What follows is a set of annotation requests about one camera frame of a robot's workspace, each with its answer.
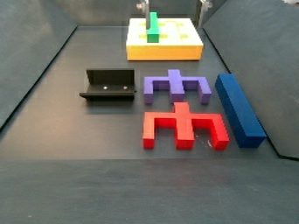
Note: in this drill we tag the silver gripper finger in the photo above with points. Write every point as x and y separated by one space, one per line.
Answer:
143 6
206 5

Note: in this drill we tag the blue long bar block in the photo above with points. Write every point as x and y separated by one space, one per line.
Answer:
243 121

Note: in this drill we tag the yellow slotted board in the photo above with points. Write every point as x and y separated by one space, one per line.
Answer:
179 41

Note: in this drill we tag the green long bar block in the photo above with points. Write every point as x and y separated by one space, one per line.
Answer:
153 31

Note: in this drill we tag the purple comb-shaped block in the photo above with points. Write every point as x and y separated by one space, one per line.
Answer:
177 84

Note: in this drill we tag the red comb-shaped block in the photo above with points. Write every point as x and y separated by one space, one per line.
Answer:
185 121

